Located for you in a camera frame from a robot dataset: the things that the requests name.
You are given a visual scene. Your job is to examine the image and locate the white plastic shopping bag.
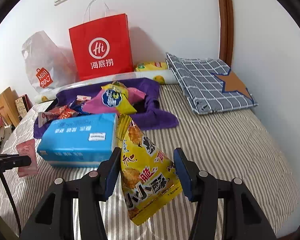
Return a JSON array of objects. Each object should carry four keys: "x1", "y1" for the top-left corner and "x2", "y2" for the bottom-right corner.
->
[{"x1": 21, "y1": 31, "x2": 78, "y2": 94}]

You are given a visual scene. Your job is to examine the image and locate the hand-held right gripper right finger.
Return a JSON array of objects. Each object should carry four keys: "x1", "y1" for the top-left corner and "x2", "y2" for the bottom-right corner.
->
[{"x1": 174, "y1": 147, "x2": 278, "y2": 240}]

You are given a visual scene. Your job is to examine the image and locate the red snack packet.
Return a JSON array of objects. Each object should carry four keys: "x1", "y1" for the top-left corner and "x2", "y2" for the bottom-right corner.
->
[{"x1": 49, "y1": 106, "x2": 79, "y2": 120}]

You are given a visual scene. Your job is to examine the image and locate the red paper shopping bag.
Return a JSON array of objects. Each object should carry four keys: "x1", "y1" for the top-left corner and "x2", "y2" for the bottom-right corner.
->
[{"x1": 69, "y1": 0, "x2": 134, "y2": 82}]

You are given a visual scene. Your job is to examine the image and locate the fruit print paper roll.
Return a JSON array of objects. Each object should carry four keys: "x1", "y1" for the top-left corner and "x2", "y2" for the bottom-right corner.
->
[{"x1": 34, "y1": 68, "x2": 180, "y2": 103}]

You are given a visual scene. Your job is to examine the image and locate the brown wooden door frame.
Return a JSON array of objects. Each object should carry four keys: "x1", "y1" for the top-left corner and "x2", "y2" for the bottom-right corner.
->
[{"x1": 215, "y1": 0, "x2": 234, "y2": 63}]

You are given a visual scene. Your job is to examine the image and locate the small pink sachet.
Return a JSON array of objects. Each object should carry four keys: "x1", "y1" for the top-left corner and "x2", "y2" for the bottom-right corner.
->
[{"x1": 16, "y1": 139, "x2": 38, "y2": 178}]

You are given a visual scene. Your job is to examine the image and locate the blue tissue pack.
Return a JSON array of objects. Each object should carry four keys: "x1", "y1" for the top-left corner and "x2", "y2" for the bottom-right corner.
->
[{"x1": 37, "y1": 113, "x2": 118, "y2": 168}]

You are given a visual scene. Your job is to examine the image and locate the yellow green chips bag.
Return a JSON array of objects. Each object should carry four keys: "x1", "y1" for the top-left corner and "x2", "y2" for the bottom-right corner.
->
[{"x1": 134, "y1": 61, "x2": 169, "y2": 72}]

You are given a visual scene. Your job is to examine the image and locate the patterned notebook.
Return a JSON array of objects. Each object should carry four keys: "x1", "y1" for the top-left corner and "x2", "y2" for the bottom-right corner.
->
[{"x1": 14, "y1": 94, "x2": 33, "y2": 118}]

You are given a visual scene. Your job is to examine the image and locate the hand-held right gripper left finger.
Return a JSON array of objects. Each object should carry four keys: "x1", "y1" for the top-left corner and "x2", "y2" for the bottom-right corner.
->
[{"x1": 19, "y1": 147, "x2": 122, "y2": 240}]

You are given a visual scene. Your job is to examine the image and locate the dark blue snack packet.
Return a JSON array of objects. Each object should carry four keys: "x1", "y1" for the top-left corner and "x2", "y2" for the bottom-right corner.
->
[{"x1": 70, "y1": 101, "x2": 87, "y2": 113}]

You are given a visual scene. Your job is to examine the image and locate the cartoon print pillow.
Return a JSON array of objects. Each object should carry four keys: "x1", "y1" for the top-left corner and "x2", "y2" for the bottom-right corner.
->
[{"x1": 0, "y1": 117, "x2": 14, "y2": 153}]

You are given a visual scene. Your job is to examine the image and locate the yellow snack packet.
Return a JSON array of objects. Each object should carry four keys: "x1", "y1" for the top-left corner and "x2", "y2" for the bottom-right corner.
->
[{"x1": 117, "y1": 114, "x2": 183, "y2": 226}]

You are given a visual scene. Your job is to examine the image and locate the pink white blueberry snack packet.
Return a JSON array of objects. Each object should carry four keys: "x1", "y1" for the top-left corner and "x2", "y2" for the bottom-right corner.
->
[{"x1": 38, "y1": 112, "x2": 55, "y2": 128}]

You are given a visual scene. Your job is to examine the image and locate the grey plaid folded cloth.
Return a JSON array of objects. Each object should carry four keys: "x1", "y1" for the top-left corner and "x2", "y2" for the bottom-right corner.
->
[{"x1": 165, "y1": 52, "x2": 259, "y2": 115}]

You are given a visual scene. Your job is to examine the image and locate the pink yellow snack bag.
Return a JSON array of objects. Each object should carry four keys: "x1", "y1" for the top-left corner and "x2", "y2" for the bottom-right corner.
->
[{"x1": 82, "y1": 81, "x2": 147, "y2": 114}]

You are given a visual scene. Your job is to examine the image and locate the purple towel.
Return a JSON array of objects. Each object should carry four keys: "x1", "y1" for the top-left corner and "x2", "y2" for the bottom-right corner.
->
[{"x1": 34, "y1": 78, "x2": 180, "y2": 139}]

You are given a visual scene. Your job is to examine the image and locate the wooden headboard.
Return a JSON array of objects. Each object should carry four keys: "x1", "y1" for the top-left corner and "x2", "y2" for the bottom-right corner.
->
[{"x1": 0, "y1": 87, "x2": 20, "y2": 128}]

